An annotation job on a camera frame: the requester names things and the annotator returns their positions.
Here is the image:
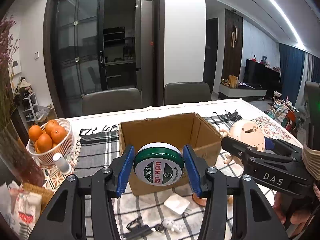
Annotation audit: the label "white fruit basket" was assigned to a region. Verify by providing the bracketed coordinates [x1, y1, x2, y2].
[26, 118, 74, 166]

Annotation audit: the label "small white cup lamp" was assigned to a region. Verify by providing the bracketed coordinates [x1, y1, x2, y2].
[53, 152, 72, 175]

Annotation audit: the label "white power adapter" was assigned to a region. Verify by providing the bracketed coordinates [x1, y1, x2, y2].
[164, 193, 190, 215]

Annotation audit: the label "tissue pack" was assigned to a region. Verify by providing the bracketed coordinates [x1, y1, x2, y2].
[1, 181, 42, 239]

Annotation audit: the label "plaid grey white cloth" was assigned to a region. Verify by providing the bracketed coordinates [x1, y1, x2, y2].
[72, 109, 278, 240]

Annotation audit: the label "grey chair left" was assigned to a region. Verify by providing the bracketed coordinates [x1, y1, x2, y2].
[82, 88, 143, 115]

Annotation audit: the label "grey chair right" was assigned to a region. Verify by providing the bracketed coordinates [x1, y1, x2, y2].
[164, 82, 211, 105]

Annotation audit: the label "black tv cabinet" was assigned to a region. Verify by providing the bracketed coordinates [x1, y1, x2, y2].
[243, 59, 282, 97]

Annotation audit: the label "grey chair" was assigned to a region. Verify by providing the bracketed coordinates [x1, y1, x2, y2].
[82, 88, 143, 115]
[164, 82, 211, 105]

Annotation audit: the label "blue curtain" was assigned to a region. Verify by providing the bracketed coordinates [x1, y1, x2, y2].
[279, 43, 319, 107]

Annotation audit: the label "dried purple flowers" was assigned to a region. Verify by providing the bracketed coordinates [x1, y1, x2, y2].
[0, 15, 19, 131]

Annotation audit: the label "orange fruit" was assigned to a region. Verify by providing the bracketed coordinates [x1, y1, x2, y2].
[28, 125, 42, 142]
[36, 133, 53, 153]
[50, 125, 67, 144]

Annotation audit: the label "green round tin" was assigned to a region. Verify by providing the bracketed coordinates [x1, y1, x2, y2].
[133, 142, 184, 186]

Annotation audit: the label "black bike light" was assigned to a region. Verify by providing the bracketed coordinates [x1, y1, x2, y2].
[121, 216, 153, 240]

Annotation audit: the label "beige round cable reel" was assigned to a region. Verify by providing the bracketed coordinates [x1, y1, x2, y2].
[219, 120, 265, 151]

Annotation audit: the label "right human hand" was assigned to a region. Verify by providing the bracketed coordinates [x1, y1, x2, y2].
[272, 192, 313, 225]

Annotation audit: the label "patterned floral mat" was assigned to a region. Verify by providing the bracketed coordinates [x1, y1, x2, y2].
[252, 116, 291, 142]

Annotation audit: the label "silver refrigerator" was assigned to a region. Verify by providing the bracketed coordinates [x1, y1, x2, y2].
[135, 0, 153, 107]

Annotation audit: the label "glass vase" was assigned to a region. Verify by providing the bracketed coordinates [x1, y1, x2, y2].
[1, 121, 44, 187]

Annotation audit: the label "woven tissue box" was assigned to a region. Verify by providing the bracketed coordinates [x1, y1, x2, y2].
[22, 183, 54, 213]

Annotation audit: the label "brown leather piece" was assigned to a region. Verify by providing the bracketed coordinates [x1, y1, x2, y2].
[192, 193, 207, 207]

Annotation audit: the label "black glass sliding door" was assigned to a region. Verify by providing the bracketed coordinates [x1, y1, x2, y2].
[43, 0, 108, 118]

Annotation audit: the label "brown cardboard box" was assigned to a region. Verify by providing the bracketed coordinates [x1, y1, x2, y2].
[119, 113, 222, 196]

